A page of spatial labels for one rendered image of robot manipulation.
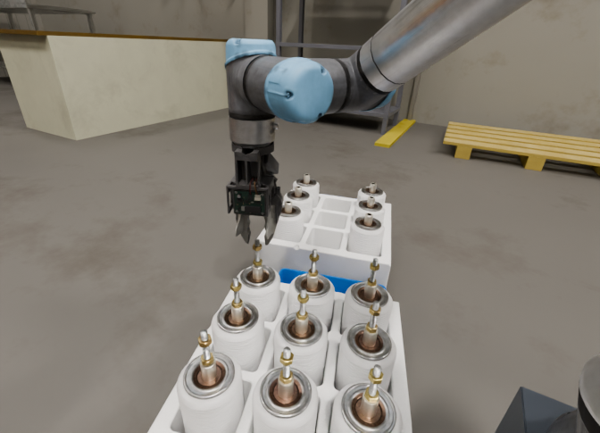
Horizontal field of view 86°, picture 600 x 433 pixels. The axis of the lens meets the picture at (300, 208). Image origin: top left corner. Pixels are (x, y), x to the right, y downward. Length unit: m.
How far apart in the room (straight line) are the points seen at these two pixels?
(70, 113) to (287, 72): 2.54
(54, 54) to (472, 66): 3.36
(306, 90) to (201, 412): 0.45
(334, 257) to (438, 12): 0.67
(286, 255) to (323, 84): 0.63
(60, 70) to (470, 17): 2.66
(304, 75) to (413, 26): 0.13
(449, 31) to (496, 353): 0.84
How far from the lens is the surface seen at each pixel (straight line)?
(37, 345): 1.10
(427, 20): 0.42
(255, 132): 0.52
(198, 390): 0.55
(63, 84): 2.85
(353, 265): 0.93
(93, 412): 0.90
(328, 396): 0.62
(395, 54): 0.44
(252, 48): 0.50
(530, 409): 0.56
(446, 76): 3.67
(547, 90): 3.70
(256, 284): 0.69
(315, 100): 0.41
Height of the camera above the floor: 0.70
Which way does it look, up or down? 27 degrees down
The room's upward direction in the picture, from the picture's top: 3 degrees clockwise
